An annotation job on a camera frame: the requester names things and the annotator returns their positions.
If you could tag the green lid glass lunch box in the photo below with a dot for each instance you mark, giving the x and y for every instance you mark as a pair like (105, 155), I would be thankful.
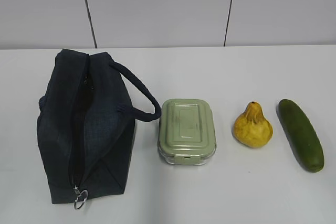
(187, 132)

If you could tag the dark navy fabric lunch bag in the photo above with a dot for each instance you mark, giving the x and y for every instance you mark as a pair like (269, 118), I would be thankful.
(86, 125)

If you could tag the yellow pear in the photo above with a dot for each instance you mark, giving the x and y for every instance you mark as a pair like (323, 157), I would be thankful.
(251, 128)

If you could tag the green cucumber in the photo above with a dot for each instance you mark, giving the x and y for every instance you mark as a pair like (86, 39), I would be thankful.
(301, 136)

